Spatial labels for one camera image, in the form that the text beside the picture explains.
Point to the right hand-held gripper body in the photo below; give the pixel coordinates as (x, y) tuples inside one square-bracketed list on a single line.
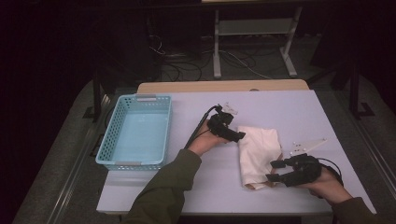
[(306, 169)]

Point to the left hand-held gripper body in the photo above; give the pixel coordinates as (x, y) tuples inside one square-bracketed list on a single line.
[(219, 124)]

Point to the white cover board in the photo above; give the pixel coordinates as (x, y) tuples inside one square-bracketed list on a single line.
[(280, 109)]

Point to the person's right hand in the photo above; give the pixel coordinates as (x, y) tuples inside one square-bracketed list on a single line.
[(330, 188)]

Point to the white metal stand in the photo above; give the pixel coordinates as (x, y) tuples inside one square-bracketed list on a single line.
[(216, 46)]

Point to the light blue plastic basket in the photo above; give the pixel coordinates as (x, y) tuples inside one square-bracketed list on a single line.
[(140, 133)]

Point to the person's left hand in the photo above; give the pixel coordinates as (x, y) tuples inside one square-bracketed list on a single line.
[(205, 140)]

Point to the white cloth bag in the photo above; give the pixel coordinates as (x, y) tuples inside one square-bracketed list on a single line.
[(258, 149)]

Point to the grey metal floor rail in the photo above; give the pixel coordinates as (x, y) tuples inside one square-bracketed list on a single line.
[(71, 183), (373, 155)]

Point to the wooden table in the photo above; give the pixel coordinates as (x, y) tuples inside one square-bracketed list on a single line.
[(202, 86)]

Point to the black metal stand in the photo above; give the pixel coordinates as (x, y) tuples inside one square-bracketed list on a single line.
[(97, 93), (354, 93)]

